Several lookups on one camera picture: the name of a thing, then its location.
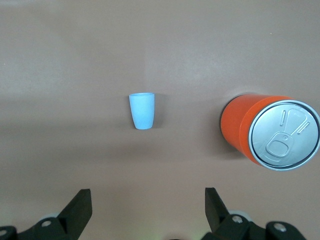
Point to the light blue plastic cup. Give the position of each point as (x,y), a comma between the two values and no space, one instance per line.
(142,112)

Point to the brown table mat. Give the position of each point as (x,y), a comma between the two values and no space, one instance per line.
(160,50)

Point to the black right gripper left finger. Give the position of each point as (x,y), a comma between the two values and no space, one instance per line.
(72,217)

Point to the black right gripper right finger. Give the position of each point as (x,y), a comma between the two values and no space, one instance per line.
(220,220)

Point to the orange can with silver lid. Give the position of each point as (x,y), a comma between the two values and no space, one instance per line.
(232,125)

